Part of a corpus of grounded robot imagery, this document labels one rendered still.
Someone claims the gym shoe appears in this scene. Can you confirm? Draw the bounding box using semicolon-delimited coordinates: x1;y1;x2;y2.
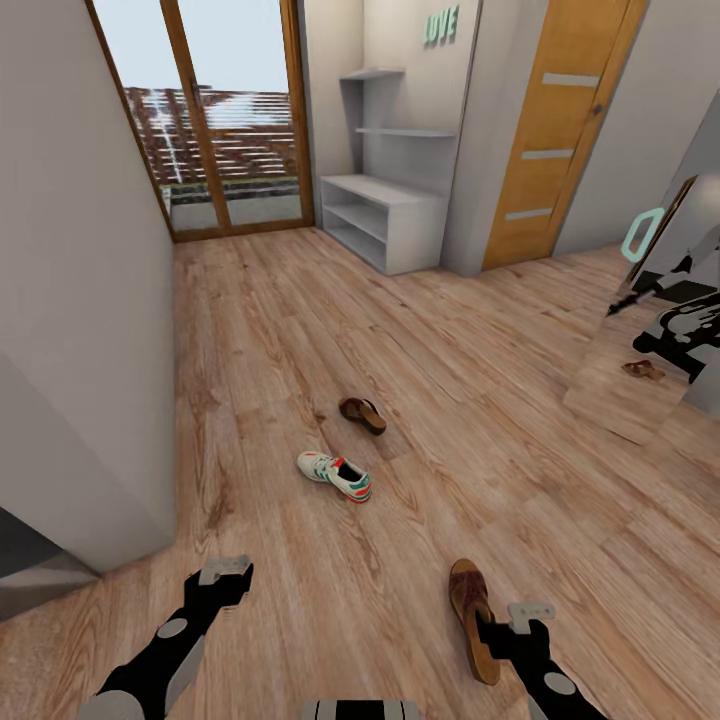
297;451;372;503

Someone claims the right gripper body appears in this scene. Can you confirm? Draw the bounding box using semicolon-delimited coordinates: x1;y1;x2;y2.
486;622;551;673

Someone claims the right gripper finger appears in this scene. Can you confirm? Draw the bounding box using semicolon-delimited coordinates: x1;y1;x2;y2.
475;611;496;645

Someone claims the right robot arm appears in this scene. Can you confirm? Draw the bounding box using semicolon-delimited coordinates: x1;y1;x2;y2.
475;602;608;720

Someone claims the sandal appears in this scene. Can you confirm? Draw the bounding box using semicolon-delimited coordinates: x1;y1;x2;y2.
449;558;500;685
339;397;387;436

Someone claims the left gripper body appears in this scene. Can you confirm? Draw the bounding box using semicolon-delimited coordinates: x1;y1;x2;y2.
185;573;243;618

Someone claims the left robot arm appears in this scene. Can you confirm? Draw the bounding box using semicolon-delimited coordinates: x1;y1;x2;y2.
70;555;254;720

